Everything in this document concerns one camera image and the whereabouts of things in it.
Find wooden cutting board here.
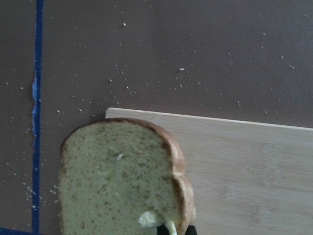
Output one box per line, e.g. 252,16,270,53
106,108,313,235

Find bread slice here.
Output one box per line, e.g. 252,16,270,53
59,118,196,235

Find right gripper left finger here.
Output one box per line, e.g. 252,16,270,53
157,224,170,235

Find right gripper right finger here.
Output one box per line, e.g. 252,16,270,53
185,225,197,235

